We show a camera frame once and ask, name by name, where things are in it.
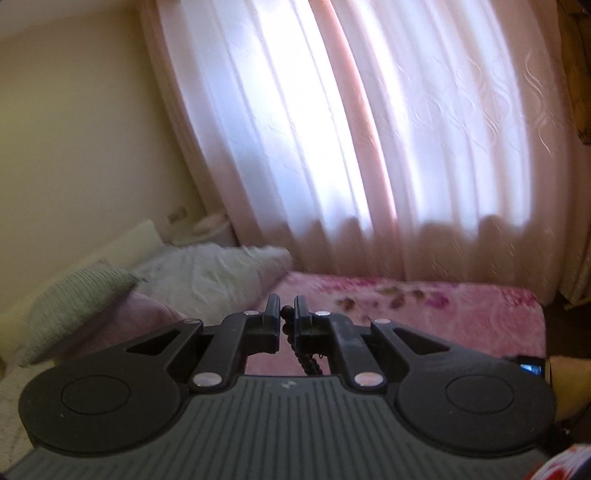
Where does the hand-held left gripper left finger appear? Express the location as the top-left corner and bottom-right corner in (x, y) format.
(127, 293), (282, 393)

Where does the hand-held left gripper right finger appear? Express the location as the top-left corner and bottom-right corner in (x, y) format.
(294, 295), (455, 393)

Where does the long dark beaded necklace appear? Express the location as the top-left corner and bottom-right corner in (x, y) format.
(281, 305), (326, 377)

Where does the pink rose blanket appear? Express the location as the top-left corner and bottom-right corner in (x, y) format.
(245, 271), (548, 377)

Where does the red white printed cloth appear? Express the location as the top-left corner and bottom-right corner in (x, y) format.
(531, 444), (591, 480)

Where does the mauve pillow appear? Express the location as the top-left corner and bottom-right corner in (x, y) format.
(60, 288), (185, 357)

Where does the pink sheer curtain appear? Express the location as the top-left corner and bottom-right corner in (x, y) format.
(139, 0), (570, 306)

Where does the grey striped quilt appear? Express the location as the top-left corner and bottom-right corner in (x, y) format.
(25, 261), (144, 366)

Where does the brown wooden furniture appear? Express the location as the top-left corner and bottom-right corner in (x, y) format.
(556, 0), (591, 145)

